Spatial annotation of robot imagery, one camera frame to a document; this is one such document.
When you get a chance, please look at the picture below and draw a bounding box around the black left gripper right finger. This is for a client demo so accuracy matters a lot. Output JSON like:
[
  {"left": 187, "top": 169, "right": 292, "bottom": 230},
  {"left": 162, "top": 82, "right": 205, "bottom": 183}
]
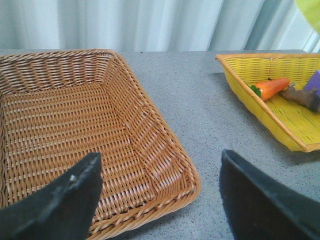
[{"left": 219, "top": 149, "right": 320, "bottom": 240}]

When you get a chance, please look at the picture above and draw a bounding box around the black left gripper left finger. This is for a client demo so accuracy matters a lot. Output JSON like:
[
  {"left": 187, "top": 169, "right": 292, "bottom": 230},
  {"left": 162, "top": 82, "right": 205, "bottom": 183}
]
[{"left": 0, "top": 152, "right": 103, "bottom": 240}]

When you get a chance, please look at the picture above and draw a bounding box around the yellow-green tape roll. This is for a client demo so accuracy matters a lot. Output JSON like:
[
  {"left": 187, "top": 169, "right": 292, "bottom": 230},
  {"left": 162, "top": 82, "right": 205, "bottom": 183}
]
[{"left": 295, "top": 0, "right": 320, "bottom": 33}]

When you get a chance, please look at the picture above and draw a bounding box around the yellow wicker basket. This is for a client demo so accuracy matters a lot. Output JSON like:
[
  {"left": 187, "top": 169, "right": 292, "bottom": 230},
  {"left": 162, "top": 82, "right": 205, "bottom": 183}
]
[{"left": 216, "top": 53, "right": 320, "bottom": 153}]

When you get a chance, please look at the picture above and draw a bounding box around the brown wicker basket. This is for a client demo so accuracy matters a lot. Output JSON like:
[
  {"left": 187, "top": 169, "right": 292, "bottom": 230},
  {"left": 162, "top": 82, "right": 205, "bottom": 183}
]
[{"left": 0, "top": 49, "right": 201, "bottom": 240}]

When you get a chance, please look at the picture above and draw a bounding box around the orange toy carrot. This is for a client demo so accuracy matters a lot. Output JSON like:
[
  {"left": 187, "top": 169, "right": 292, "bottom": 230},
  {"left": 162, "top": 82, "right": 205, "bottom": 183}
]
[{"left": 250, "top": 77, "right": 290, "bottom": 101}]

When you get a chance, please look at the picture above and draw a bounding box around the brown toy figure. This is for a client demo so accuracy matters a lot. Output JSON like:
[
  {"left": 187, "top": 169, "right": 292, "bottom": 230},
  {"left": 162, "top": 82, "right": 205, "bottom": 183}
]
[{"left": 279, "top": 82, "right": 320, "bottom": 113}]

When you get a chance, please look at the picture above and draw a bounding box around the purple cube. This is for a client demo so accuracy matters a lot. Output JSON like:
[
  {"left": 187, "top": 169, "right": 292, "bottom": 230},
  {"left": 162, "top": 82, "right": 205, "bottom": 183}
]
[{"left": 303, "top": 70, "right": 320, "bottom": 96}]

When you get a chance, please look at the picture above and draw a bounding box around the white pleated curtain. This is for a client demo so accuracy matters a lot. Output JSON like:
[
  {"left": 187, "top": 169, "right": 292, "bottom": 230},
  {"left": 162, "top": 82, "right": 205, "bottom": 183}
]
[{"left": 0, "top": 0, "right": 320, "bottom": 53}]

